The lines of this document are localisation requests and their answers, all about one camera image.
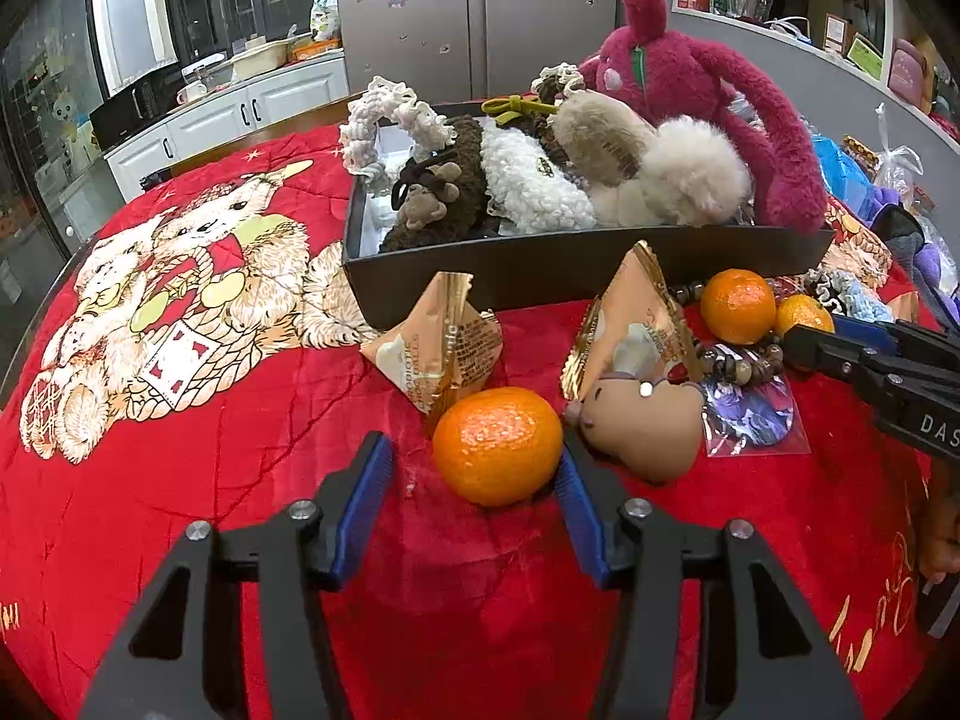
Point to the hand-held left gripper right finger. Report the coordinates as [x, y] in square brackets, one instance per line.
[585, 517]

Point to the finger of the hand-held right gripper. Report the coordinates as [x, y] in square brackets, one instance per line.
[862, 334]
[825, 356]

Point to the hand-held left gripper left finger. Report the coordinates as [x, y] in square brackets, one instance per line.
[360, 510]

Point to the orange mandarin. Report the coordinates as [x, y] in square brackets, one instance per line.
[739, 306]
[806, 313]
[497, 446]

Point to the brown capybara toy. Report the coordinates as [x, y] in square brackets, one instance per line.
[637, 427]

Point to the black shallow box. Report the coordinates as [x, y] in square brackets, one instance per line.
[540, 277]

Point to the white fluffy hair clip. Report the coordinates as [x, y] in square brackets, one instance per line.
[532, 187]

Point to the white ruffled scrunchie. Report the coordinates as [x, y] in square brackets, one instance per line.
[420, 120]

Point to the wooden desktop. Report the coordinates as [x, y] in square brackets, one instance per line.
[300, 120]

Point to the person's right hand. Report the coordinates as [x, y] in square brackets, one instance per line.
[941, 532]

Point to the blue crochet scrunchie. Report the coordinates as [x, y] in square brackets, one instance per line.
[859, 296]

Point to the round badge in sleeve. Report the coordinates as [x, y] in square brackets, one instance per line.
[750, 420]

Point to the purple cloth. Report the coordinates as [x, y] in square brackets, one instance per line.
[934, 262]

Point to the red printed blanket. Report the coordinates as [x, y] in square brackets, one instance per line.
[225, 480]

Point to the blue plastic bag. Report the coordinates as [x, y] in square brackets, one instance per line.
[836, 165]

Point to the knotted clear plastic bag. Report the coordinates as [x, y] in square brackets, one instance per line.
[900, 165]

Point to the gold snack packet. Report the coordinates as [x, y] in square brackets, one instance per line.
[637, 300]
[435, 349]

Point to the cream fluffy plush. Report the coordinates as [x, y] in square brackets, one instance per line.
[697, 172]

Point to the pink bottle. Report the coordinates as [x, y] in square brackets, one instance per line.
[909, 71]

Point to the green framed picture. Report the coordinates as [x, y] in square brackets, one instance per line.
[864, 56]

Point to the pink plush toy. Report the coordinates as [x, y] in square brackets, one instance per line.
[697, 75]

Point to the beige plush toy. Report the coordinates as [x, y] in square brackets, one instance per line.
[600, 135]

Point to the dark brown fluffy headband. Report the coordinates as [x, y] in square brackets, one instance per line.
[465, 165]

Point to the cream brown crochet scrunchie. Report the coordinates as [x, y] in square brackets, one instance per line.
[559, 79]

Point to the olive green bow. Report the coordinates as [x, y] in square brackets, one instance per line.
[517, 106]

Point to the white kitchen cabinet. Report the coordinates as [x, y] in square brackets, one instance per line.
[300, 97]

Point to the silver refrigerator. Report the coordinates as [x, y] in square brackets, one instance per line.
[540, 30]

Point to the white mug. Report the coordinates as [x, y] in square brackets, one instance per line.
[191, 92]

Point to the black microwave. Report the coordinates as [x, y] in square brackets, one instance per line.
[127, 120]

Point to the white plastic basin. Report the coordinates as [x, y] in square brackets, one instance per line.
[259, 60]

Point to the glass sliding door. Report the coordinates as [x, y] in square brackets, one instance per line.
[45, 127]

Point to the white printed plastic bag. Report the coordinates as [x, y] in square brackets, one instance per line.
[326, 11]

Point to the white wall shelf unit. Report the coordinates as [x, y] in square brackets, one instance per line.
[750, 24]

